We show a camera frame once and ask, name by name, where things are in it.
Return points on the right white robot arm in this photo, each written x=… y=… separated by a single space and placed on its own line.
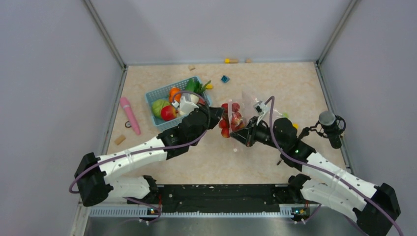
x=374 y=208

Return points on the red yellow apple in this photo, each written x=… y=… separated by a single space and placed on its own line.
x=168 y=113

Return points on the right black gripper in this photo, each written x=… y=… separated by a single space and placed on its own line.
x=247 y=135

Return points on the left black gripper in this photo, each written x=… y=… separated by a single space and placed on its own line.
x=214 y=113

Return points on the red cherry bunch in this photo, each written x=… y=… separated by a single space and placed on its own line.
x=231 y=120

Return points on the pink cylindrical bottle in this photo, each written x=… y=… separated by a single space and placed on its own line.
x=126 y=106

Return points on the green apple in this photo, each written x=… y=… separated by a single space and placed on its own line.
x=157 y=107

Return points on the white radish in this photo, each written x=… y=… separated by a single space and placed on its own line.
x=194 y=99

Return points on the clear pink-dotted zip bag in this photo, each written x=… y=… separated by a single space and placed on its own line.
x=247 y=101

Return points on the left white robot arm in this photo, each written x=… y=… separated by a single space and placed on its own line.
x=97 y=177

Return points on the wooden block front left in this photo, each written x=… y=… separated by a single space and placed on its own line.
x=119 y=139

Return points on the orange pumpkin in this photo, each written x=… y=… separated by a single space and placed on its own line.
x=174 y=95

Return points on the light blue plastic basket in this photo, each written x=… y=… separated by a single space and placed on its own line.
x=163 y=93

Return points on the blue square block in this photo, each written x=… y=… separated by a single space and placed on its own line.
x=225 y=79

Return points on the green leafy vegetable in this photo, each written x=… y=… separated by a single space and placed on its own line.
x=194 y=85

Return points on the black microphone on stand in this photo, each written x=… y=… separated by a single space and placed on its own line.
x=328 y=126

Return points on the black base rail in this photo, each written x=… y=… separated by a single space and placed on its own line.
x=225 y=199

